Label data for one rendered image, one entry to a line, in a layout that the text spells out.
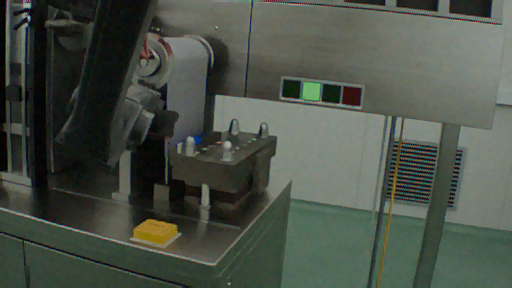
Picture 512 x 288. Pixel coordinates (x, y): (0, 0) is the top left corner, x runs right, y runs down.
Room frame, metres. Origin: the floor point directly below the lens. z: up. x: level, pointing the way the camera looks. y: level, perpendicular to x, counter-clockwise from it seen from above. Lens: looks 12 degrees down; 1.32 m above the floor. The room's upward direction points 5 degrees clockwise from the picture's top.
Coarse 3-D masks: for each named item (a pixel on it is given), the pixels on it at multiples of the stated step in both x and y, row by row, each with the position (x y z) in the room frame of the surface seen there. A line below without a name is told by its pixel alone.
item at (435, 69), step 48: (192, 0) 1.52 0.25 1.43; (240, 0) 1.48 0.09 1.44; (240, 48) 1.48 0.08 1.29; (288, 48) 1.44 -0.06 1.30; (336, 48) 1.40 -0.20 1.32; (384, 48) 1.36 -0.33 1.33; (432, 48) 1.32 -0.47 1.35; (480, 48) 1.29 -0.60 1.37; (240, 96) 1.47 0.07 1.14; (384, 96) 1.36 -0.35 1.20; (432, 96) 1.32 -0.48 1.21; (480, 96) 1.28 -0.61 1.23
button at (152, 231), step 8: (144, 224) 0.93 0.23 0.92; (152, 224) 0.94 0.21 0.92; (160, 224) 0.94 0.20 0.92; (168, 224) 0.95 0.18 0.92; (136, 232) 0.90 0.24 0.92; (144, 232) 0.90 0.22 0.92; (152, 232) 0.90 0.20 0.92; (160, 232) 0.90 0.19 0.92; (168, 232) 0.91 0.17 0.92; (176, 232) 0.95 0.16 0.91; (144, 240) 0.90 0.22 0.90; (152, 240) 0.89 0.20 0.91; (160, 240) 0.89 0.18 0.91
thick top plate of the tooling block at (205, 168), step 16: (208, 144) 1.28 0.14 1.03; (240, 144) 1.31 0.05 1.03; (256, 144) 1.33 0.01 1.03; (272, 144) 1.42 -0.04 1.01; (176, 160) 1.13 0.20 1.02; (192, 160) 1.12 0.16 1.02; (208, 160) 1.11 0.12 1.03; (240, 160) 1.14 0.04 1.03; (176, 176) 1.13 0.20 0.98; (192, 176) 1.12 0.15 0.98; (208, 176) 1.11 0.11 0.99; (224, 176) 1.10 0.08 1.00; (240, 176) 1.14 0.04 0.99
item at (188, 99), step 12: (180, 84) 1.24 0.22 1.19; (192, 84) 1.31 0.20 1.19; (204, 84) 1.40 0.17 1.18; (168, 96) 1.18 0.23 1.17; (180, 96) 1.25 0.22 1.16; (192, 96) 1.32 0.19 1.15; (204, 96) 1.40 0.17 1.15; (168, 108) 1.18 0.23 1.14; (180, 108) 1.25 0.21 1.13; (192, 108) 1.32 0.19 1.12; (180, 120) 1.25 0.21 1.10; (192, 120) 1.33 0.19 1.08; (180, 132) 1.26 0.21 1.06; (192, 132) 1.33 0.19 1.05; (168, 156) 1.19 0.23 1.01
